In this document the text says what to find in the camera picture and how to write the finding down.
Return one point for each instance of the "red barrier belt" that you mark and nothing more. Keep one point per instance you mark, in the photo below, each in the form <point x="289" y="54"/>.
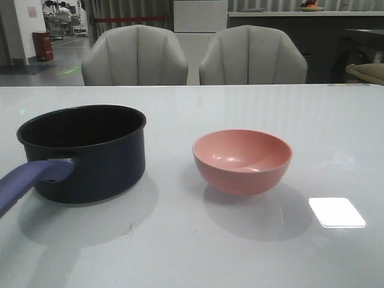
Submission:
<point x="130" y="19"/>

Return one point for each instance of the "right grey upholstered chair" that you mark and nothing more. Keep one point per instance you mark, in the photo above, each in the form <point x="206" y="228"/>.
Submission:
<point x="252" y="55"/>

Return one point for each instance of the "dark blue saucepan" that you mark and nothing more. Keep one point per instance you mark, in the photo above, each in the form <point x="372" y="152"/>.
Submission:
<point x="78" y="155"/>

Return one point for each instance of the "red trash bin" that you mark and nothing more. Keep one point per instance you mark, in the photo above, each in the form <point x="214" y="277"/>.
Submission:
<point x="42" y="46"/>

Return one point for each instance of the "grey upholstered chair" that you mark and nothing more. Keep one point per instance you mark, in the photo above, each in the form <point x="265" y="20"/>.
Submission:
<point x="136" y="55"/>
<point x="252" y="55"/>

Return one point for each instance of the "pink bowl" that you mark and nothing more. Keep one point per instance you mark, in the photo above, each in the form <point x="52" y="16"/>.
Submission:
<point x="242" y="162"/>

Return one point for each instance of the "white cabinet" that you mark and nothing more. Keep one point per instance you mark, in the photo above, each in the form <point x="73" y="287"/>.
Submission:
<point x="194" y="23"/>

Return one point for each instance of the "beige cushion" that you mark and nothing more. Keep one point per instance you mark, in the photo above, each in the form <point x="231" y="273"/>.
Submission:
<point x="367" y="73"/>

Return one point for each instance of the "left grey upholstered chair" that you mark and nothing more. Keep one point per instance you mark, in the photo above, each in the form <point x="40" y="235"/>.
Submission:
<point x="136" y="55"/>

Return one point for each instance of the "fruit plate on counter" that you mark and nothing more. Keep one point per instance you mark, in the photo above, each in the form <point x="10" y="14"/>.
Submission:
<point x="310" y="6"/>

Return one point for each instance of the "dark counter with white top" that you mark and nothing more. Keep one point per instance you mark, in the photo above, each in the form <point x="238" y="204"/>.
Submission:
<point x="320" y="36"/>

